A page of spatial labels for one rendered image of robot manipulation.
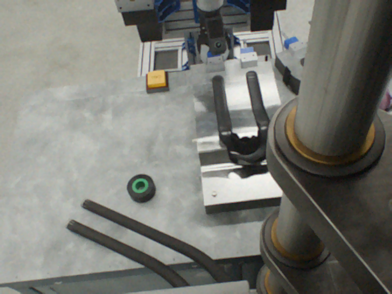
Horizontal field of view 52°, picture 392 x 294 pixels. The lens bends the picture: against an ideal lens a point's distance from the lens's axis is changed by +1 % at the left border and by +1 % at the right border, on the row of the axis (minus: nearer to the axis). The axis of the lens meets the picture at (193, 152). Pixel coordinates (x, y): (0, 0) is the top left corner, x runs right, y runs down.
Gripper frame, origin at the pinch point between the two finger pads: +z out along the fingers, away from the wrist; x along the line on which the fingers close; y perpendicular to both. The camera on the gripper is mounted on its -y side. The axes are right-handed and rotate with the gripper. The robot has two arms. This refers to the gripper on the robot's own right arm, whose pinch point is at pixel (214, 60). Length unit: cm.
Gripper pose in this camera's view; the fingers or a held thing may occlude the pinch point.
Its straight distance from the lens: 132.6
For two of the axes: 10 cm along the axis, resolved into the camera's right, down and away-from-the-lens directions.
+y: -0.8, -8.3, 5.5
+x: -9.9, 1.2, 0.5
